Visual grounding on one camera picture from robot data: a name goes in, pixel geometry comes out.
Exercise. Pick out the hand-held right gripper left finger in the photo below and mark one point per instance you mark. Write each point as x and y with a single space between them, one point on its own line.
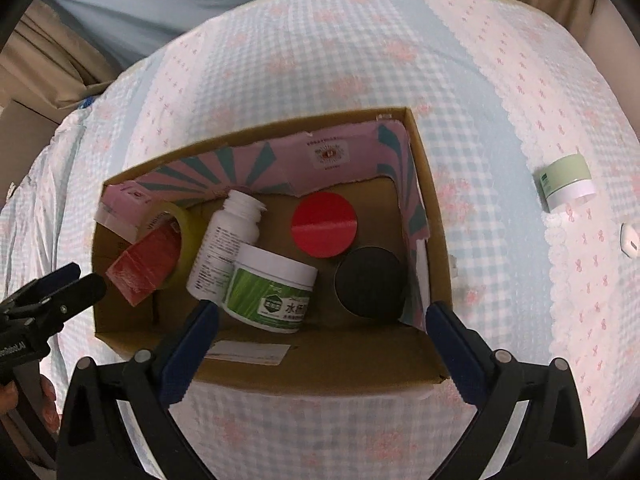
190 350

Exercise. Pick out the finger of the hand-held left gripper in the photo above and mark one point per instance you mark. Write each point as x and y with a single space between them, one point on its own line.
75 295
45 285

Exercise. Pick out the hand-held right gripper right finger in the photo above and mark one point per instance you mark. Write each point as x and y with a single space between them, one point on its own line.
455 350

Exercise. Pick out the small red box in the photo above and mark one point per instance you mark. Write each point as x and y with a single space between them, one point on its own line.
142 265

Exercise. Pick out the white jar with green label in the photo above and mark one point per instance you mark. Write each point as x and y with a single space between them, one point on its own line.
270 290

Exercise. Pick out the black round lid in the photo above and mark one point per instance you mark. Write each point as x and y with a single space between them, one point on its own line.
370 282

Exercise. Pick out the white pill bottle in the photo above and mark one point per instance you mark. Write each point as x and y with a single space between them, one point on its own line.
220 245

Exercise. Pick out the pink patterned cardboard box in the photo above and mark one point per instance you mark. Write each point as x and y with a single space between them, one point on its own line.
300 360

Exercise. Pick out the yellow tape roll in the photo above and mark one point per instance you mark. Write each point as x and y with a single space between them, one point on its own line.
192 232

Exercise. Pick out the red round lid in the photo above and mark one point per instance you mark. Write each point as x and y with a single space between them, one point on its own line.
325 225

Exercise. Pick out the small pale green jar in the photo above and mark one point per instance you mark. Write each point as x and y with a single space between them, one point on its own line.
567 182

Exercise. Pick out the person's left hand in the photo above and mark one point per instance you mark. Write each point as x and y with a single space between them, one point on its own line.
47 402

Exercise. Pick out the beige headboard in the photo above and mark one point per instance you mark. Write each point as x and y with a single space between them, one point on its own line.
22 135

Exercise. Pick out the small white device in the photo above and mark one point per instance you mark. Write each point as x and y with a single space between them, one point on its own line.
631 240

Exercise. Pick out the checked floral bed sheet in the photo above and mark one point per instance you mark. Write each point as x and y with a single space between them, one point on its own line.
325 60

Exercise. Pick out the light blue hanging cloth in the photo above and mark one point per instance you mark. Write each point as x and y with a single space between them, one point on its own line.
225 5

